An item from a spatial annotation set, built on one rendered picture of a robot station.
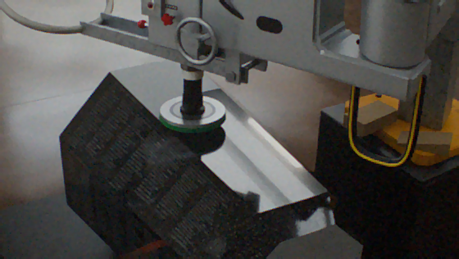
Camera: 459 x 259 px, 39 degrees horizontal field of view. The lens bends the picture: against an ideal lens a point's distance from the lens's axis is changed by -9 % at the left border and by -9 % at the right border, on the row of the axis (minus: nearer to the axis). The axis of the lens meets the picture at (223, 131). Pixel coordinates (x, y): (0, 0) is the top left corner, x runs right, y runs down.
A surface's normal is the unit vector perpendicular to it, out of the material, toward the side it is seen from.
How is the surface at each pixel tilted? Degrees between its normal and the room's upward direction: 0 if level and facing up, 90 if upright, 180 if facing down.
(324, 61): 90
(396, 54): 90
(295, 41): 90
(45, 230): 0
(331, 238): 90
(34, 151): 0
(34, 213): 0
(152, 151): 45
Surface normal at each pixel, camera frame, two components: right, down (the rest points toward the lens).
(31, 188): 0.02, -0.88
